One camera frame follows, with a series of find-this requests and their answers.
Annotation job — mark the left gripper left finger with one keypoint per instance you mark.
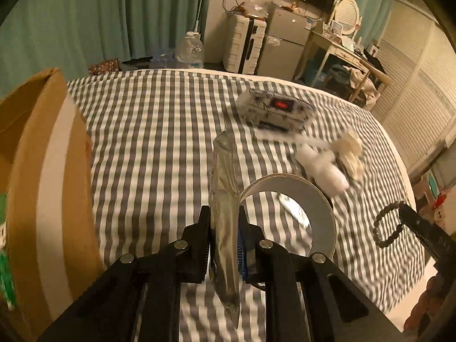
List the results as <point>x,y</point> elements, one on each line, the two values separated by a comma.
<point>138,298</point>

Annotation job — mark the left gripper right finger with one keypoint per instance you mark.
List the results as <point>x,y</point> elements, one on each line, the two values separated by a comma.
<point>307,298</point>

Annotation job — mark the white tape roll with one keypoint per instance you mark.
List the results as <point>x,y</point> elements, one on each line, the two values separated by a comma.
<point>311,200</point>

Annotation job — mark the translucent white comb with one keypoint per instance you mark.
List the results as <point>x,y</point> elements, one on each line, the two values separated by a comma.
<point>279,136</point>

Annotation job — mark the clear zip pouch red label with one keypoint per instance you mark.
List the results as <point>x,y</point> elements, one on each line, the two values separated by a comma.
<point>276,111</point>

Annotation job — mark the person's right hand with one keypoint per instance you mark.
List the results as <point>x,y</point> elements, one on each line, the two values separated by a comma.
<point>428,304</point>

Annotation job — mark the small card packet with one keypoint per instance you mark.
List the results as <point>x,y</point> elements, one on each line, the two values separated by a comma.
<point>294,209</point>

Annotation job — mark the green foil packet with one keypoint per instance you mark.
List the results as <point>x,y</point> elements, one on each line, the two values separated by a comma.
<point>7,283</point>

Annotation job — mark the white crumpled cloth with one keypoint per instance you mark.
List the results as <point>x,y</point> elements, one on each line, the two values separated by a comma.
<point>349,148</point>

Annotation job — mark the white plush toy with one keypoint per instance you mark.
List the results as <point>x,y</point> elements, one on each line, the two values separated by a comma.
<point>322,169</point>

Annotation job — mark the brown cardboard box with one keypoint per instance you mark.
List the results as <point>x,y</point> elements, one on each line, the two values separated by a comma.
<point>47,227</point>

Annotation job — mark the checkered bed sheet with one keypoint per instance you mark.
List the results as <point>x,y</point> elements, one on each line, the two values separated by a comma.
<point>152,133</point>

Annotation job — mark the wooden chair with clothes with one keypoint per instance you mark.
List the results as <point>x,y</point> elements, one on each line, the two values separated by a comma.
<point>368,86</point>

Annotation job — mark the brown patterned bag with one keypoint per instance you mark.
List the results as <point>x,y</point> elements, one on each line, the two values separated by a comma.
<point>107,66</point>

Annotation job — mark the white dressing table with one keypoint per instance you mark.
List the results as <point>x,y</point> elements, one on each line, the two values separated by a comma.
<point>317,42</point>

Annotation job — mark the white round mirror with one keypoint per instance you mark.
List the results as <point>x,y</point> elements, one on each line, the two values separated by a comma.
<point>347,14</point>

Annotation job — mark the clear water bottle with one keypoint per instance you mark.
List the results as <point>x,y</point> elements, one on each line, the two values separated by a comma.
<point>190,52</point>

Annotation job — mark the grey mini fridge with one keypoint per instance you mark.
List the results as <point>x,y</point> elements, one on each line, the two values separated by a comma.
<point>284,42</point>

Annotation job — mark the white ribbed suitcase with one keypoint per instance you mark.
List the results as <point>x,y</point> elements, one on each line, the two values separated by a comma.
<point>245,36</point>

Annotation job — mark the green curtain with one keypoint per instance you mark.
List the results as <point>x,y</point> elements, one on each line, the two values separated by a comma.
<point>72,35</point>

